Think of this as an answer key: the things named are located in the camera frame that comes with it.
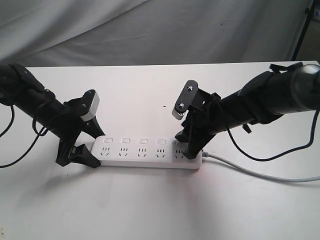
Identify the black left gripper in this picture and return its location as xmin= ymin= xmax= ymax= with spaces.
xmin=48 ymin=97 xmax=105 ymax=168

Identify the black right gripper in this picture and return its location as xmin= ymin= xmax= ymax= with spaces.
xmin=175 ymin=89 xmax=227 ymax=160

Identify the white five-outlet power strip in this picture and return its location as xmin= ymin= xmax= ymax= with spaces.
xmin=91 ymin=136 xmax=202 ymax=170

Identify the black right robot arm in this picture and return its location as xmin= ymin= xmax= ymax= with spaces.
xmin=172 ymin=62 xmax=320 ymax=162

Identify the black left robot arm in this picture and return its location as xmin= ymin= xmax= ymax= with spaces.
xmin=0 ymin=63 xmax=104 ymax=169

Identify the grey backdrop cloth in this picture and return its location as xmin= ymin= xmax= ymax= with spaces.
xmin=0 ymin=0 xmax=312 ymax=67

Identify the black tripod stand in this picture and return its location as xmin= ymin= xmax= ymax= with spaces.
xmin=290 ymin=0 xmax=320 ymax=62

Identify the grey power cable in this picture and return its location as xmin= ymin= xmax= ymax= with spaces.
xmin=200 ymin=149 xmax=320 ymax=185

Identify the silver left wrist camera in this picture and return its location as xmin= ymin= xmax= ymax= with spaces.
xmin=79 ymin=89 xmax=100 ymax=122

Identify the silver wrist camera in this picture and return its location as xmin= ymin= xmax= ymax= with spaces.
xmin=172 ymin=79 xmax=199 ymax=121
xmin=79 ymin=89 xmax=100 ymax=122

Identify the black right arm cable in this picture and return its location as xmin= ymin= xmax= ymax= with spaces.
xmin=204 ymin=99 xmax=320 ymax=162

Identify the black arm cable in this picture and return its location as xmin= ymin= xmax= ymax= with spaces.
xmin=0 ymin=102 xmax=51 ymax=169
xmin=204 ymin=99 xmax=320 ymax=162

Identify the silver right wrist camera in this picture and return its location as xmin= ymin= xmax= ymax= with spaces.
xmin=172 ymin=79 xmax=199 ymax=121

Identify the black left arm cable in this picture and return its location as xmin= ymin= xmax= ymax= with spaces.
xmin=0 ymin=102 xmax=51 ymax=169

